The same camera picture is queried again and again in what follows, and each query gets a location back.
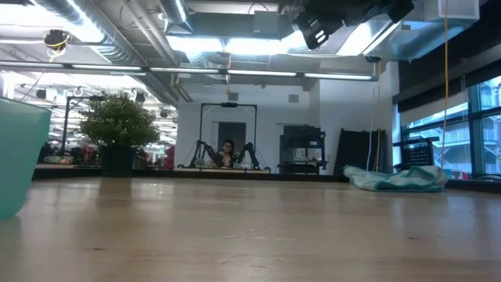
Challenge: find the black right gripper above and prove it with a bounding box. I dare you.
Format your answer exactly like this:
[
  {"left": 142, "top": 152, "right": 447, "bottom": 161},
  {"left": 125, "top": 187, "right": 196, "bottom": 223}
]
[{"left": 297, "top": 11, "right": 344, "bottom": 51}]

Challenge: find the pale towel with teal edge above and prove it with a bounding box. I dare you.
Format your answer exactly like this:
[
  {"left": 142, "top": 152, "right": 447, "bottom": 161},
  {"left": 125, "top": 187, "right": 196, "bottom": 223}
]
[{"left": 343, "top": 164, "right": 449, "bottom": 193}]

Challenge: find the teal translucent plastic basket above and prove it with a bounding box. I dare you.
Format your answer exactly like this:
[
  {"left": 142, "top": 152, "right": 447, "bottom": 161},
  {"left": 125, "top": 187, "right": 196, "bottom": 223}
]
[{"left": 0, "top": 96, "right": 52, "bottom": 220}]

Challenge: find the grey ceiling box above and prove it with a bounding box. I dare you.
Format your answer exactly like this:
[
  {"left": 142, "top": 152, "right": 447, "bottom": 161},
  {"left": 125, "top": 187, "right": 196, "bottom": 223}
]
[{"left": 252, "top": 10, "right": 281, "bottom": 36}]

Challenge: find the black equipment cart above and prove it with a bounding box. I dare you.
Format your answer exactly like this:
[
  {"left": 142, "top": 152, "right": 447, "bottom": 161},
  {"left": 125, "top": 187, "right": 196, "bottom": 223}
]
[{"left": 279, "top": 125, "right": 328, "bottom": 175}]

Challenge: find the black leaning panel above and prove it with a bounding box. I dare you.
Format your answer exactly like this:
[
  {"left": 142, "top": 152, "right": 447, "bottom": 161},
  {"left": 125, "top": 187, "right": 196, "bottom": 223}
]
[{"left": 333, "top": 128, "right": 387, "bottom": 176}]

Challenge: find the person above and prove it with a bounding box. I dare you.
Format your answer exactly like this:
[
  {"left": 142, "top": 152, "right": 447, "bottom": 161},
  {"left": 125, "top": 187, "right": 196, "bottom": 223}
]
[{"left": 213, "top": 139, "right": 238, "bottom": 169}]

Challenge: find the black perforated crate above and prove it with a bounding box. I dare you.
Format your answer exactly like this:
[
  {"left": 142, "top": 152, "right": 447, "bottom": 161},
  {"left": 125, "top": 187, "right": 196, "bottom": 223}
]
[{"left": 392, "top": 136, "right": 440, "bottom": 172}]

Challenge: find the green potted plant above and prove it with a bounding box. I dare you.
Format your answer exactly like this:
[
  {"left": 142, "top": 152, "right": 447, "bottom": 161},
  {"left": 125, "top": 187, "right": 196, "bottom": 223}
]
[{"left": 79, "top": 90, "right": 161, "bottom": 178}]

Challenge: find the silver rectangular ventilation duct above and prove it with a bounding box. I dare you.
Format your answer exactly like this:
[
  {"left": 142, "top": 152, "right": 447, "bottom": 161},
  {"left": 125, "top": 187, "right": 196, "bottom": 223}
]
[{"left": 363, "top": 0, "right": 481, "bottom": 62}]

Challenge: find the black background station frame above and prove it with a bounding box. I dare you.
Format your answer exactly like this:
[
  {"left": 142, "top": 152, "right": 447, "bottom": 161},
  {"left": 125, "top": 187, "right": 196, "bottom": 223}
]
[{"left": 199, "top": 102, "right": 258, "bottom": 170}]

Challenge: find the yellow hanging cord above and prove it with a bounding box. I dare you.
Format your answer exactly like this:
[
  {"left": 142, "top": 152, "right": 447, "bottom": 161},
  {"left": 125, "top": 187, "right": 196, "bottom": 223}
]
[{"left": 441, "top": 0, "right": 450, "bottom": 170}]

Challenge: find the black aluminium table frame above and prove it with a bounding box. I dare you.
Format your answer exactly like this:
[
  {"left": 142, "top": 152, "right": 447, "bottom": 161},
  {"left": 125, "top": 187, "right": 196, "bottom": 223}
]
[{"left": 33, "top": 163, "right": 501, "bottom": 193}]

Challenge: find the silver round ventilation duct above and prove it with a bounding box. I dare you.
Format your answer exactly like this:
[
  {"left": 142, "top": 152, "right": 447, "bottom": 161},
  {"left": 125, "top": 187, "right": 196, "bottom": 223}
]
[{"left": 37, "top": 0, "right": 185, "bottom": 107}]

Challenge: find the black ceiling cable reel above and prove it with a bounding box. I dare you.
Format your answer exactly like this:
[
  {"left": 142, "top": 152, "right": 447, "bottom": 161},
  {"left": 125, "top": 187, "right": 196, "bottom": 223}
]
[{"left": 42, "top": 29, "right": 71, "bottom": 52}]

